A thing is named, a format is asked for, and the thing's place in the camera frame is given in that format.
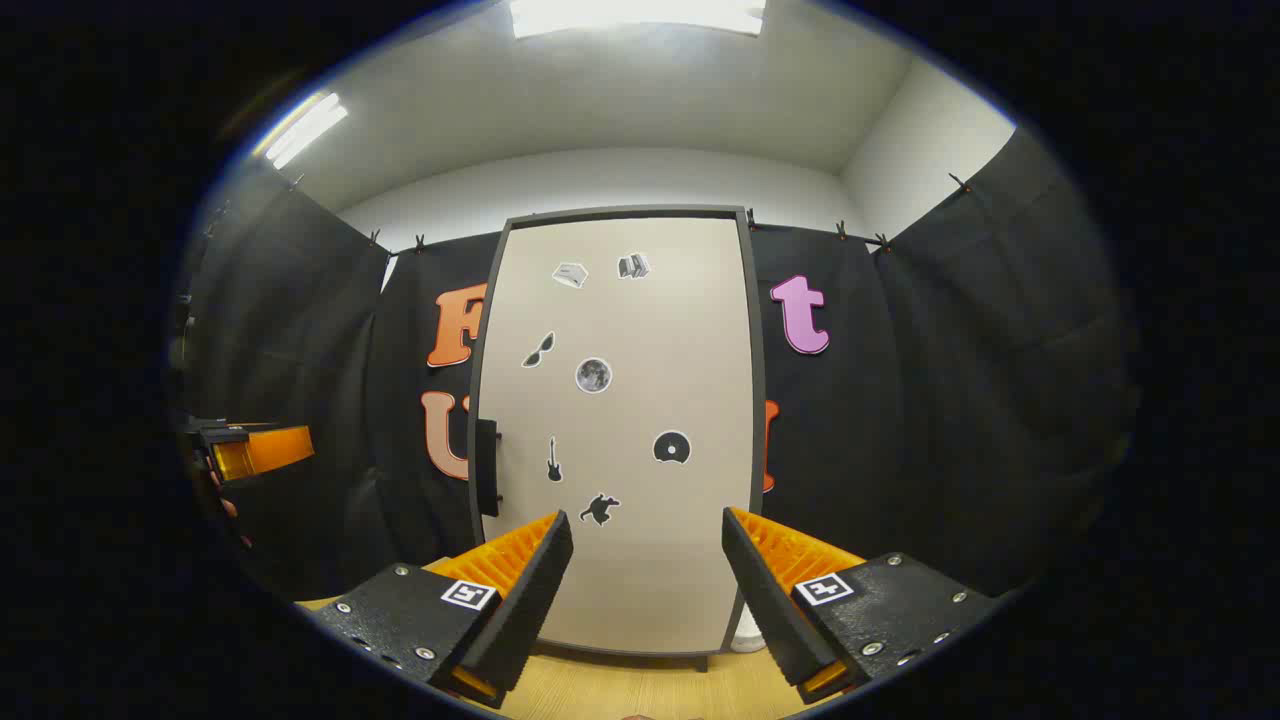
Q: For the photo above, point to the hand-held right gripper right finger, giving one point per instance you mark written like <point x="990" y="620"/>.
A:
<point x="765" y="600"/>

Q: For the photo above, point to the white round container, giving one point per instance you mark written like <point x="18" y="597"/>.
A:
<point x="748" y="635"/>

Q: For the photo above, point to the black backdrop cloth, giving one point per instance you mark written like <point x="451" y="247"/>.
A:
<point x="950" y="400"/>

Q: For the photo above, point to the grey cabinet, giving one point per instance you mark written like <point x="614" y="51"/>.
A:
<point x="757" y="420"/>

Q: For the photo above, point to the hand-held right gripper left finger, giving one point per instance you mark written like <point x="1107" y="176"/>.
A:
<point x="535" y="600"/>

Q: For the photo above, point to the beige cabinet door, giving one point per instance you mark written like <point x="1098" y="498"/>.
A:
<point x="640" y="330"/>

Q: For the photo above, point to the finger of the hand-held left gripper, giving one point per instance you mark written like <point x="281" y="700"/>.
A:
<point x="270" y="450"/>

